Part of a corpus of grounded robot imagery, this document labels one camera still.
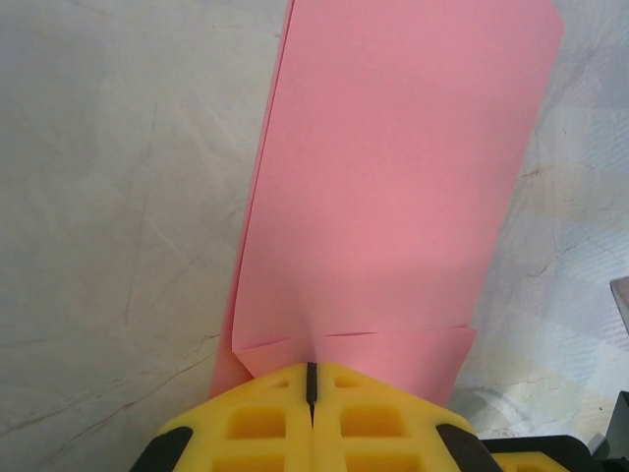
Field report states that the pink paper sheet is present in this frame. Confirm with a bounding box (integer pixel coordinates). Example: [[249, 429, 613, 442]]
[[206, 0, 566, 409]]

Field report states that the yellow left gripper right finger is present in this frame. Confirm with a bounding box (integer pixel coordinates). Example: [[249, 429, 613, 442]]
[[312, 361, 505, 472]]

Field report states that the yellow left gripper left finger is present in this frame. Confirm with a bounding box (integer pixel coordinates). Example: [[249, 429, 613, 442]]
[[128, 362, 315, 472]]

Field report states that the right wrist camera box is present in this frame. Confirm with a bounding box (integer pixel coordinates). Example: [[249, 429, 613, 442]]
[[609, 276, 629, 340]]

